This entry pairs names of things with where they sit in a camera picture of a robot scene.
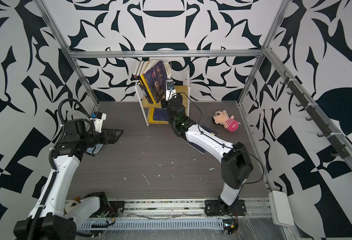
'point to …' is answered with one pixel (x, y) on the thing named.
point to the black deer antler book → (143, 86)
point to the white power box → (280, 207)
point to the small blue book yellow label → (160, 114)
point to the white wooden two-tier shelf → (148, 109)
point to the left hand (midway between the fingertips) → (115, 128)
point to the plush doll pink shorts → (221, 117)
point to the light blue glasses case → (95, 149)
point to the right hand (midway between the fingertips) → (170, 86)
